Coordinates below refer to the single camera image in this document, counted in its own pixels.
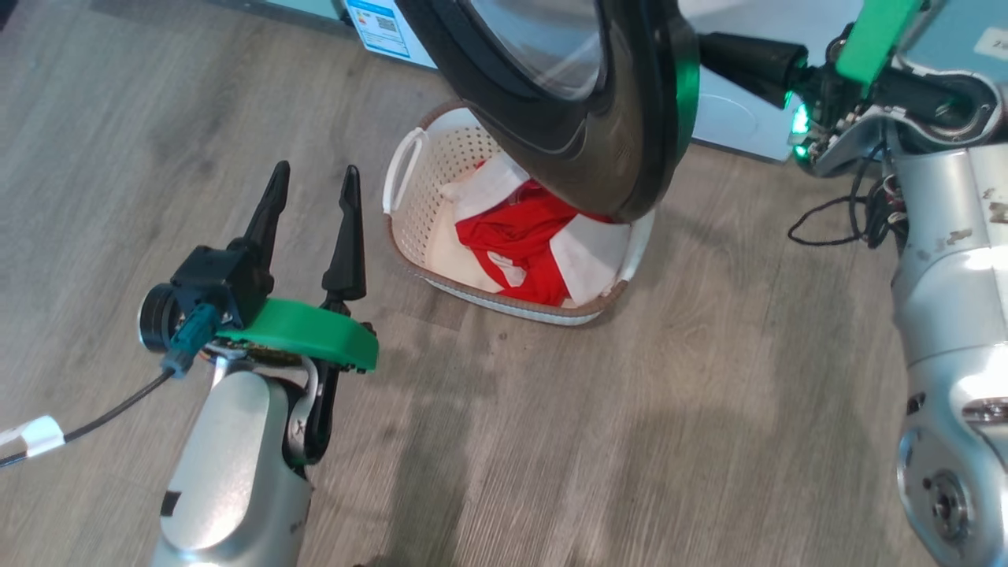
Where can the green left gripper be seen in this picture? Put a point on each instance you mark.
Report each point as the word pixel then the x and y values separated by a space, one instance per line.
pixel 315 331

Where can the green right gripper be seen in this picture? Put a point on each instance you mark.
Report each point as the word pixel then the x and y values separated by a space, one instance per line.
pixel 878 39

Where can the black round washing machine door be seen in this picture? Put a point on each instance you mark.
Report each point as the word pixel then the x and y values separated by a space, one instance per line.
pixel 630 142

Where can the red and white clothes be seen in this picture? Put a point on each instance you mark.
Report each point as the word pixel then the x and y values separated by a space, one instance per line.
pixel 594 260

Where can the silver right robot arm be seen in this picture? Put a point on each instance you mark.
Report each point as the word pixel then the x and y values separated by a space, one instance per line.
pixel 945 299

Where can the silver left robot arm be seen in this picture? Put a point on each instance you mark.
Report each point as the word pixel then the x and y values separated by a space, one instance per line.
pixel 228 472

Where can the white washing machine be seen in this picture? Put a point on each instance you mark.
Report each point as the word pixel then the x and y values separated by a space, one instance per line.
pixel 732 118

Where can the white perforated laundry basket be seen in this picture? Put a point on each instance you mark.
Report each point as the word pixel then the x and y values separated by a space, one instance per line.
pixel 441 157

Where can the white oval filter cover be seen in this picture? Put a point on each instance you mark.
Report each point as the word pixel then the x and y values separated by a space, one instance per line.
pixel 732 118

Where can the blue white energy label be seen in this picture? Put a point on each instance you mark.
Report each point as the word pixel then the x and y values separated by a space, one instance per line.
pixel 386 27

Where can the dark blue furniture edge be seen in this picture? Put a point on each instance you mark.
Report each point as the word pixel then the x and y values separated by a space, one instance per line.
pixel 4 8

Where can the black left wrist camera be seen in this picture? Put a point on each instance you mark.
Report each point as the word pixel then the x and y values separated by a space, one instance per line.
pixel 220 279

